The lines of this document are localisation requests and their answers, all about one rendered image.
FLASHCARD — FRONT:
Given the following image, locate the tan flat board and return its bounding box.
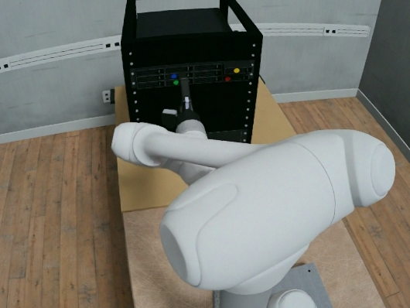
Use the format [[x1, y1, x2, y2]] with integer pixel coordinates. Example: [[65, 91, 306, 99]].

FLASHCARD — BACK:
[[114, 77, 296, 213]]

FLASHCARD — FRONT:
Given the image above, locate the black rack frame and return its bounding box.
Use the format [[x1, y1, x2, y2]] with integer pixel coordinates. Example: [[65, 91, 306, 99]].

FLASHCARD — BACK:
[[121, 0, 263, 144]]

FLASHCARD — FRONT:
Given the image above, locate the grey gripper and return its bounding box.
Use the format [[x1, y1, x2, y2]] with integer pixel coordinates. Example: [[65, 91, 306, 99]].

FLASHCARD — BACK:
[[176, 71, 200, 126]]

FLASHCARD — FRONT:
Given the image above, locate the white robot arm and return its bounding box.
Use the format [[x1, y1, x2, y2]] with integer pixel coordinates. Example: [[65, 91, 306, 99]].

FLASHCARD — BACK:
[[111, 120, 395, 308]]

